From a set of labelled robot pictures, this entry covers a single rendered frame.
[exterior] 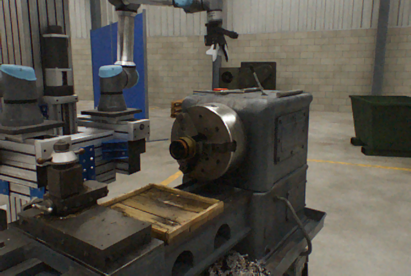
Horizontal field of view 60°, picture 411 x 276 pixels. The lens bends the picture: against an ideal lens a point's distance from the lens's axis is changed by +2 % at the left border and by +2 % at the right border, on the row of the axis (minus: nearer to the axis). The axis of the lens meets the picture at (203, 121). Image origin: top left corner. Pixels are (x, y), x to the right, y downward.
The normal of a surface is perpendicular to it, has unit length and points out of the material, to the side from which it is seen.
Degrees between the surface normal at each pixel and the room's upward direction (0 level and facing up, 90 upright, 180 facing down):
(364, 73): 90
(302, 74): 90
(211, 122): 90
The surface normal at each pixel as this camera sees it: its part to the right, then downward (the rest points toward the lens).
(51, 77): -0.50, 0.14
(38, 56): 0.87, 0.07
